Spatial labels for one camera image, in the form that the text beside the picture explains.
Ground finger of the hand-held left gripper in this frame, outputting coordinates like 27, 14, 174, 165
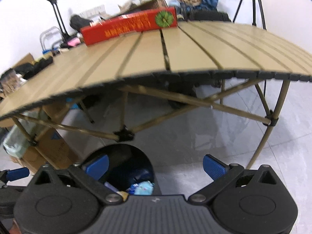
6, 168, 30, 183

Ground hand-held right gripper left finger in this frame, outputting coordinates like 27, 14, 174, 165
32, 154, 123, 205

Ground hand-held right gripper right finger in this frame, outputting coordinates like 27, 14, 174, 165
188, 154, 278, 205

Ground black round trash bin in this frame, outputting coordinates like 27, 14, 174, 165
86, 144, 161, 197

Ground light blue plush toy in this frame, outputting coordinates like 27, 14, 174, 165
134, 181, 154, 195

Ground bin with green liner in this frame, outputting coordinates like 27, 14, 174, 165
2, 112, 41, 160

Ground brown cardboard boxes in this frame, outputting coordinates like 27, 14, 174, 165
21, 124, 81, 170

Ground clear snack jar black lid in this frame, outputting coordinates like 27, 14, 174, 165
0, 69, 20, 95

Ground black cloth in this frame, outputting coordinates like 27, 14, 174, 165
24, 56, 54, 80

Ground open flap cardboard box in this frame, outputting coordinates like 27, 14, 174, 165
12, 53, 36, 71

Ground tan slatted folding table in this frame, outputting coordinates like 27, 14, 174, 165
0, 21, 312, 171

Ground red cardboard box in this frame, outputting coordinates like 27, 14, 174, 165
80, 7, 178, 46

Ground black bag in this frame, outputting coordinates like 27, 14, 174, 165
70, 15, 94, 30

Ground black suitcase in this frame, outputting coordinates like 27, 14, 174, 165
192, 10, 232, 23

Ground black tripod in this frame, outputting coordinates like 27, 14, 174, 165
233, 0, 267, 30

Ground tan open cardboard box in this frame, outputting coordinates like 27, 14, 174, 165
118, 0, 170, 15

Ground black wagon pull handle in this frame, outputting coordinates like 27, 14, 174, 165
44, 0, 69, 39

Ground white wall socket panel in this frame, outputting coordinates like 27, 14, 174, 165
80, 5, 105, 16

